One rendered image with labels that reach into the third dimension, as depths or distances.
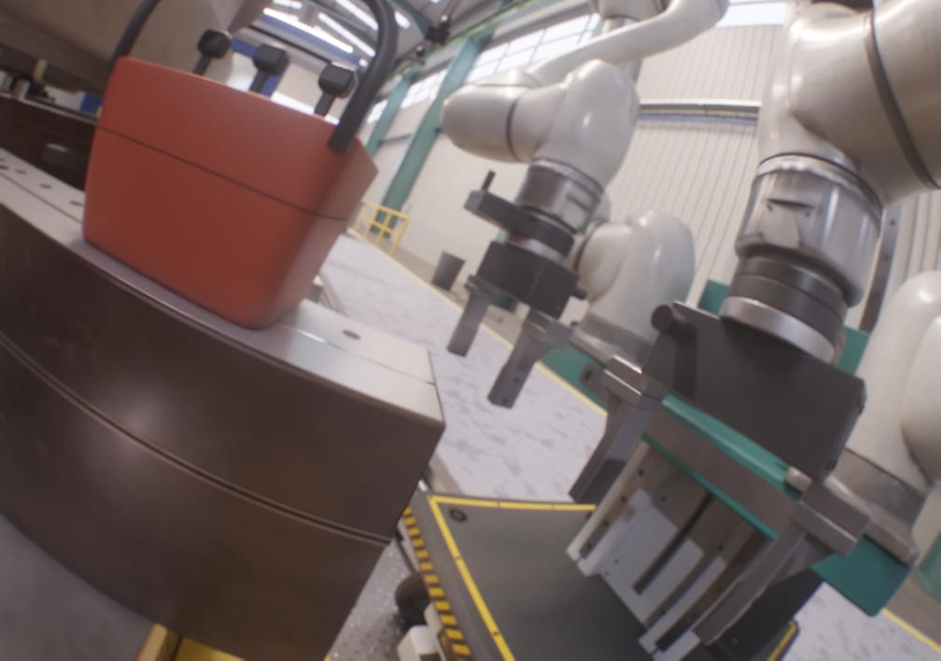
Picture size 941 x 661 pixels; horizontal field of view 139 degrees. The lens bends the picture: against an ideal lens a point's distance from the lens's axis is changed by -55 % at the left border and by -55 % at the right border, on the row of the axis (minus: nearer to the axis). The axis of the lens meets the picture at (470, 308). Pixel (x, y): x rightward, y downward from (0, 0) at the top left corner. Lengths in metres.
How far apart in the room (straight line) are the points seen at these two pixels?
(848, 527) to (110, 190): 0.43
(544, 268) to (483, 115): 0.23
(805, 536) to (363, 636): 0.83
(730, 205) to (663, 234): 6.79
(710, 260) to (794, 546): 6.92
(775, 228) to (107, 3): 0.91
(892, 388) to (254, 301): 0.52
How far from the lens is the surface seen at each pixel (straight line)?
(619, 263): 0.64
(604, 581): 0.87
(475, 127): 0.51
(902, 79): 0.22
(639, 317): 0.62
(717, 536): 0.74
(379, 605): 0.98
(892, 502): 0.45
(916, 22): 0.22
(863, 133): 0.23
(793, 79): 0.26
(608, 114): 0.43
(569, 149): 0.41
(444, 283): 7.48
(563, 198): 0.40
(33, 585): 0.55
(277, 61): 0.29
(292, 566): 0.31
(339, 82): 0.27
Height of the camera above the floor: 0.78
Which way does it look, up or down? 7 degrees down
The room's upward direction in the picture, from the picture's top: 25 degrees clockwise
